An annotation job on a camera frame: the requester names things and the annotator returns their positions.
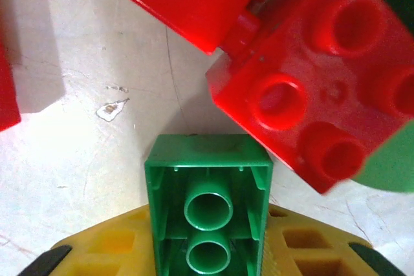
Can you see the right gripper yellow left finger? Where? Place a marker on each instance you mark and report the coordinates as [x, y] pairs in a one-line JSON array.
[[97, 266]]

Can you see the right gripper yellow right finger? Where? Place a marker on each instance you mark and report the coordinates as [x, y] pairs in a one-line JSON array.
[[278, 256]]

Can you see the red square lego brick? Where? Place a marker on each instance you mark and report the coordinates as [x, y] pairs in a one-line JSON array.
[[307, 62]]

